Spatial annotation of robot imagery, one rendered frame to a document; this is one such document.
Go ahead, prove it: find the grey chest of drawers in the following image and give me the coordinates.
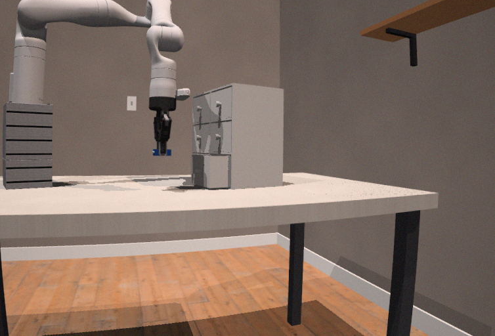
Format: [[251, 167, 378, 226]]
[[192, 83, 284, 190]]

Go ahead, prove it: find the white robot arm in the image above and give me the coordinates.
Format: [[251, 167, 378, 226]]
[[9, 0, 190, 104]]

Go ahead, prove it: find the blue nine-volt battery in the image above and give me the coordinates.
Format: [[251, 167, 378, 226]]
[[152, 149, 171, 156]]

